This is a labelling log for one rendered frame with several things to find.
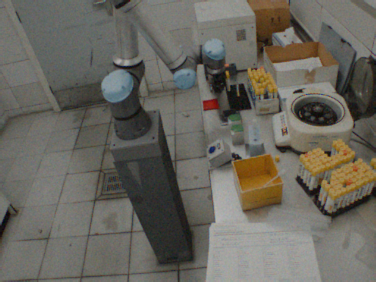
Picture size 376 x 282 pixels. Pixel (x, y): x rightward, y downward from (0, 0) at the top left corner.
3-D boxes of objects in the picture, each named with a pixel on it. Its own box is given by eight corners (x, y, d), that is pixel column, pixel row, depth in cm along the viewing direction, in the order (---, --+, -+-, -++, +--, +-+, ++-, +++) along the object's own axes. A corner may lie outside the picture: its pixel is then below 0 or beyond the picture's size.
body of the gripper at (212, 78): (209, 93, 138) (208, 79, 127) (206, 76, 141) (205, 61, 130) (227, 90, 138) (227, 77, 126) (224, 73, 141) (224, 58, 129)
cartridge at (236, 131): (230, 138, 128) (229, 125, 123) (242, 136, 127) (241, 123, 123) (232, 145, 125) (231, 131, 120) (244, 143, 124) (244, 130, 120)
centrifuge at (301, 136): (270, 115, 134) (271, 91, 126) (340, 113, 129) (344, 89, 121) (275, 156, 117) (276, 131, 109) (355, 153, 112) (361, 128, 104)
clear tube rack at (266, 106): (247, 89, 151) (246, 76, 147) (267, 86, 151) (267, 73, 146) (255, 115, 136) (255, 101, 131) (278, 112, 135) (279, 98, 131)
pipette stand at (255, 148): (244, 145, 124) (244, 125, 117) (263, 145, 122) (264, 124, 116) (245, 164, 116) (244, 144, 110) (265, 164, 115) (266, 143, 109)
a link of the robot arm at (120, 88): (107, 120, 120) (94, 90, 110) (115, 98, 129) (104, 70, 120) (137, 116, 117) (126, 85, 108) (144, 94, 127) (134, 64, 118)
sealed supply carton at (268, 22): (247, 19, 214) (246, -7, 202) (281, 16, 211) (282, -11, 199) (251, 38, 191) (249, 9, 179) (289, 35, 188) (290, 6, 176)
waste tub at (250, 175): (233, 181, 112) (230, 161, 105) (270, 173, 112) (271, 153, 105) (241, 212, 102) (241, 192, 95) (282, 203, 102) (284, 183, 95)
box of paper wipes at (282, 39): (272, 43, 183) (272, 23, 175) (291, 40, 183) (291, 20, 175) (286, 60, 167) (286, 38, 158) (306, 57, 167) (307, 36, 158)
